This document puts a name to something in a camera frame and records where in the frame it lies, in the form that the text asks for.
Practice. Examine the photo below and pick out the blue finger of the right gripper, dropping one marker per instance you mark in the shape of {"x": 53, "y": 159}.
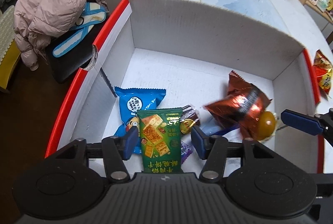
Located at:
{"x": 304, "y": 123}

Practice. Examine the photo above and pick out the purple candy wrapper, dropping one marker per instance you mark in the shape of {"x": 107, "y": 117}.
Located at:
{"x": 186, "y": 151}

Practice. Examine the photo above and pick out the brown round candy packet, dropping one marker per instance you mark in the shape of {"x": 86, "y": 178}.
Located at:
{"x": 189, "y": 118}

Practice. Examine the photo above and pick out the blue white bag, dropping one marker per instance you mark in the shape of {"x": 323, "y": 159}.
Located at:
{"x": 92, "y": 14}

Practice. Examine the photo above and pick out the green cracker packet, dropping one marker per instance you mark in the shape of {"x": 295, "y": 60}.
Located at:
{"x": 160, "y": 140}

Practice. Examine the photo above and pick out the light blue sun packet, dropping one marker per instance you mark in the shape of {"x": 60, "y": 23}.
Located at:
{"x": 213, "y": 128}

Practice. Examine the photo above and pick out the large red chips bag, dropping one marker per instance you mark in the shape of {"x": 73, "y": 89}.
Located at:
{"x": 323, "y": 71}

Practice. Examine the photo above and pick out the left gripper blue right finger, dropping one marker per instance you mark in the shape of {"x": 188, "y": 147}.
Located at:
{"x": 212, "y": 149}

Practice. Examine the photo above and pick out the red and white cardboard box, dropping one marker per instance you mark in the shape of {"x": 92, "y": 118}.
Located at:
{"x": 187, "y": 48}

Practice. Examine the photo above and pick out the dark red foil packet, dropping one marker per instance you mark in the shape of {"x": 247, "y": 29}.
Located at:
{"x": 245, "y": 105}

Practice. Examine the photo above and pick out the blue and white snack packet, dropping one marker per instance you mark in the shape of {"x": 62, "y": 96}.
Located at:
{"x": 130, "y": 102}

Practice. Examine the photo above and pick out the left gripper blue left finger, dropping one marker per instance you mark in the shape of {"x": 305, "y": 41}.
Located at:
{"x": 115, "y": 151}

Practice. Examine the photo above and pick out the pink puffer jacket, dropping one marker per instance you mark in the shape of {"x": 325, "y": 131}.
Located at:
{"x": 37, "y": 21}

